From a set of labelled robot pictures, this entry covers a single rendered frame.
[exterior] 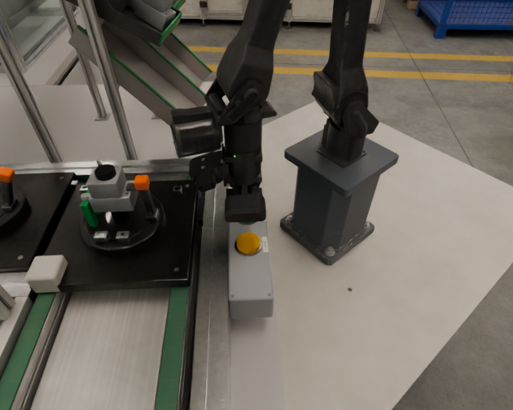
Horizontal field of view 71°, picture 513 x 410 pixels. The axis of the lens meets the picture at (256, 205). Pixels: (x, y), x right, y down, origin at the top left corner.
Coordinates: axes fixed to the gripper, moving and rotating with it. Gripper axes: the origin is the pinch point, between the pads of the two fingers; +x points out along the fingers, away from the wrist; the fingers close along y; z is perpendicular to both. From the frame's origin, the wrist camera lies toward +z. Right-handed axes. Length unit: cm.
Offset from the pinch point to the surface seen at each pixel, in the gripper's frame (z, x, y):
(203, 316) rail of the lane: 6.5, 4.2, 19.9
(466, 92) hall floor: -193, 97, -227
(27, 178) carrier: 43.3, 3.6, -12.0
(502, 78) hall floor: -237, 96, -251
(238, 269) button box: 1.2, 4.1, 11.9
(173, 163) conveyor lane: 14.9, 4.2, -16.8
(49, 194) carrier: 37.2, 3.5, -6.8
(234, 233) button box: 1.9, 4.1, 4.1
